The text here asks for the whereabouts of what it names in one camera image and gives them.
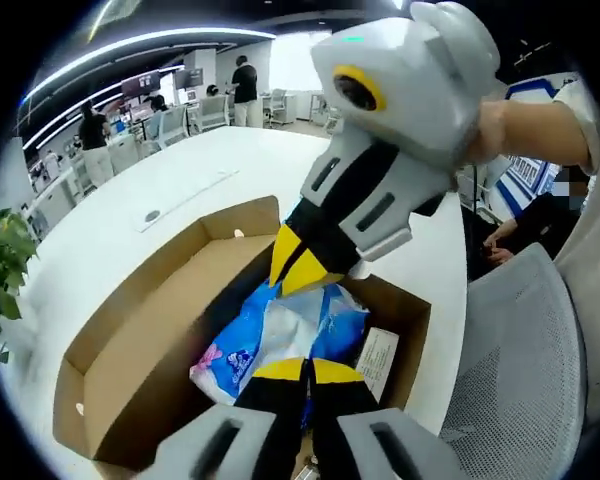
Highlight brown cardboard shoe box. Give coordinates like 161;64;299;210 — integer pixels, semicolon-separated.
52;194;432;474

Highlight white desk power strip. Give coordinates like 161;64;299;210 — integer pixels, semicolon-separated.
134;168;241;234

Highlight person's beige shirt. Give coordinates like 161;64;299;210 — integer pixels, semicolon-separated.
549;79;600;426

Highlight green potted plant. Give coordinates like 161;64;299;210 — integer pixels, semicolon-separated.
0;207;40;364

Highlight white printed card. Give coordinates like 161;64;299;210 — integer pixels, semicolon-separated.
354;327;400;396

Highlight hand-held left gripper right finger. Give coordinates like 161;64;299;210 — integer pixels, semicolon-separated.
307;357;474;480

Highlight blue soft tissue packet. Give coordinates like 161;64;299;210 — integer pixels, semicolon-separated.
189;279;371;407

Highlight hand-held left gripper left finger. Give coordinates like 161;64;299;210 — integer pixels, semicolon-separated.
144;357;309;480

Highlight person's right hand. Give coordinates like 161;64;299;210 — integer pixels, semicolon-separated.
459;99;512;166

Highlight grey mesh office chair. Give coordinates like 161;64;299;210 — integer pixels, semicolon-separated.
437;243;590;480
157;107;189;149
198;94;230;132

